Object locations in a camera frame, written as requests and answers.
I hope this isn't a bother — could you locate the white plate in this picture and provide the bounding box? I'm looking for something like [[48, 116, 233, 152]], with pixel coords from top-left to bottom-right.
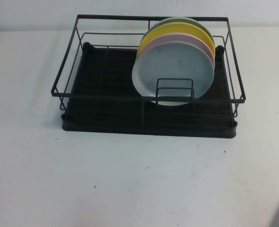
[[131, 43, 215, 106]]

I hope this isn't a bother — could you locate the pink plate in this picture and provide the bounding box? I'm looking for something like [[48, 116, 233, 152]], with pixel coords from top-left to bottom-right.
[[135, 34, 216, 69]]

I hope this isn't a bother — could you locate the yellow plate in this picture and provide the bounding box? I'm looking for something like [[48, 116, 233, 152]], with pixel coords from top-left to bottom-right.
[[137, 23, 214, 57]]

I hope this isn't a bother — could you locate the green plate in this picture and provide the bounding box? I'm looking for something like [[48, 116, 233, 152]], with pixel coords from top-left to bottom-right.
[[143, 17, 215, 48]]

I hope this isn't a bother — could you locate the black plastic drip tray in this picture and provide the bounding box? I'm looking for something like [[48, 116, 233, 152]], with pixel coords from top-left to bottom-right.
[[60, 42, 238, 139]]

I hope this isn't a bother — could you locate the black wire dish rack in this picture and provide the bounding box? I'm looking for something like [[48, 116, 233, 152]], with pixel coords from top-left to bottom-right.
[[50, 14, 246, 126]]

